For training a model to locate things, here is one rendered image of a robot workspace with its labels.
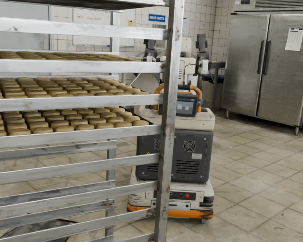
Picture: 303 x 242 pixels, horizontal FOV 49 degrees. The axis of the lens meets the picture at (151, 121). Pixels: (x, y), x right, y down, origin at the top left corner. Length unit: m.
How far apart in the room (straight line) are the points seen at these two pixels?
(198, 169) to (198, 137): 0.24
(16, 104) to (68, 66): 0.15
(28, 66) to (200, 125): 1.68
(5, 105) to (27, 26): 0.19
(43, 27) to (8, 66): 0.12
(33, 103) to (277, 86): 4.74
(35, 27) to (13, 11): 3.84
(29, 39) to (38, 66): 3.91
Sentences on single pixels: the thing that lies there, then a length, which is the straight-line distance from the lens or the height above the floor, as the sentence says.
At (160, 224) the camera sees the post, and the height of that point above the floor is 0.75.
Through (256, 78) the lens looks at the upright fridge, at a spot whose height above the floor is 0.76.
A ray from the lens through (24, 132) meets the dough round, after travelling 0.90.
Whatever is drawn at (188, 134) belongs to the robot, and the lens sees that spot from 2.36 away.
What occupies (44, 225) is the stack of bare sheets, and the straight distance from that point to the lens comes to 2.51.
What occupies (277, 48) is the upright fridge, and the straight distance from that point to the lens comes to 5.37.
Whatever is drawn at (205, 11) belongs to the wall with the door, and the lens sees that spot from 6.92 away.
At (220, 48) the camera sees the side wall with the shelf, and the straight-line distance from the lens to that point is 7.03.
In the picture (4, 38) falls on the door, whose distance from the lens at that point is 4.63.
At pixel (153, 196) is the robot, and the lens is 2.43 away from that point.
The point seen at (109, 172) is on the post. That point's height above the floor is 0.74.
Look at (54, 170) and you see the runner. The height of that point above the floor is 0.96.
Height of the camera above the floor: 1.31
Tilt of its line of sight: 14 degrees down
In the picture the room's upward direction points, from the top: 3 degrees clockwise
